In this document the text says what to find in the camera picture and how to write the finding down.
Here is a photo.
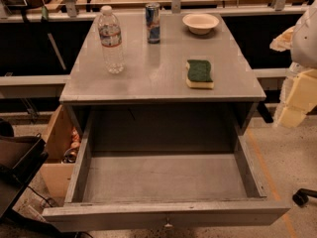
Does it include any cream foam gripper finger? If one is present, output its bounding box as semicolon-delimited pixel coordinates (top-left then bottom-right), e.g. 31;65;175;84
276;69;317;128

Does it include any green and yellow sponge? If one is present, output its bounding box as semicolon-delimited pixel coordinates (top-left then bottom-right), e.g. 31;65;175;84
186;59;214;89

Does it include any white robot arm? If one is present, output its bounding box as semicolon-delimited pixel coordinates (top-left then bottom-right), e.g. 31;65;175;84
269;1;317;128

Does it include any grey cabinet with top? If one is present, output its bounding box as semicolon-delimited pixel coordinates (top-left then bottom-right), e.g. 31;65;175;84
58;12;267;137

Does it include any open grey top drawer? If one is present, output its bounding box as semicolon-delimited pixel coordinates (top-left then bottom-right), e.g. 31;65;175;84
44;106;289;232

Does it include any black chair caster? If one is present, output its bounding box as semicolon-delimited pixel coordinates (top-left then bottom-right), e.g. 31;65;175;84
292;188;317;206

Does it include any white paper bowl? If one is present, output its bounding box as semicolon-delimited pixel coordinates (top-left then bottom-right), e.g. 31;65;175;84
182;14;219;35

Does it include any blue silver energy drink can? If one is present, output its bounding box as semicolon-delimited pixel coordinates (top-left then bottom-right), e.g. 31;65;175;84
146;2;160;44

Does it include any clear plastic water bottle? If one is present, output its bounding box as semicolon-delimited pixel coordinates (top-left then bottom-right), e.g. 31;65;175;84
97;5;125;74

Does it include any wooden box with items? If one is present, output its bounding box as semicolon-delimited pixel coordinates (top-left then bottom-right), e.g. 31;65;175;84
41;105;81;197

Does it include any black tray at left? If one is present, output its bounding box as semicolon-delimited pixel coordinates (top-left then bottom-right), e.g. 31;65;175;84
0;135;49;218

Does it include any small metal drawer handle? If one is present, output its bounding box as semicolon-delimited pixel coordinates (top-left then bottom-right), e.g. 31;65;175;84
164;217;173;229

